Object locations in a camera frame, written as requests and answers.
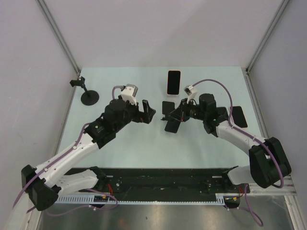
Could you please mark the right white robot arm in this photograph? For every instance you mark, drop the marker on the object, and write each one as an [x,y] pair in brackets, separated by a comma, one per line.
[267,159]

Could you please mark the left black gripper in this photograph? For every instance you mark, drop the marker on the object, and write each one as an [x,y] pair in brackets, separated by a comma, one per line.
[145,117]

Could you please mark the left aluminium frame post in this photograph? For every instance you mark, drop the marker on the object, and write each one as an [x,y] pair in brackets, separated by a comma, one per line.
[58,34]

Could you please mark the black phone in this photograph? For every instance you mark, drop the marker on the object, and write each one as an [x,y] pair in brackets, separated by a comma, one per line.
[222,114]

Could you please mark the aluminium frame post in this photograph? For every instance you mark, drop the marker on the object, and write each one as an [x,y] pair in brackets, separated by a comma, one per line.
[268,33]
[58,34]

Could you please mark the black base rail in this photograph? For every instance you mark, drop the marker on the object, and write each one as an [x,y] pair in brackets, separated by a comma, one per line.
[165,184]

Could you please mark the pink phone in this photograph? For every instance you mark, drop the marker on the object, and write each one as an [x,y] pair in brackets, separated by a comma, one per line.
[239,117]

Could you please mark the pink-cased phone on stand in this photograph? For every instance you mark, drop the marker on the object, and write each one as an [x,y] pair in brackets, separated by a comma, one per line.
[173,82]

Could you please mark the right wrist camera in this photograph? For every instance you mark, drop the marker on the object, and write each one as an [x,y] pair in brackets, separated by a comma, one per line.
[191,92]

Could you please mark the right aluminium frame post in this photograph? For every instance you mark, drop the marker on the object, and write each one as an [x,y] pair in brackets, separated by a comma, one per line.
[268,33]

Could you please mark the black rectangular phone stand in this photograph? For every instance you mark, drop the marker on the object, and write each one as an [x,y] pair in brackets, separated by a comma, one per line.
[172,125]

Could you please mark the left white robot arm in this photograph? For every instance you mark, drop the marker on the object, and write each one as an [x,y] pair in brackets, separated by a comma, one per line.
[46,182]

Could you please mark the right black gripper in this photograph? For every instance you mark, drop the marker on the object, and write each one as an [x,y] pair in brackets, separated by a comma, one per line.
[183,109]

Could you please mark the black round-base phone stand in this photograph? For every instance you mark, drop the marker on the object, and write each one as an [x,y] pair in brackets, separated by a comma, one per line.
[89,97]

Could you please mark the white slotted cable duct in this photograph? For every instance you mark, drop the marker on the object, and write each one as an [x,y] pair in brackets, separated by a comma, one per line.
[93,199]

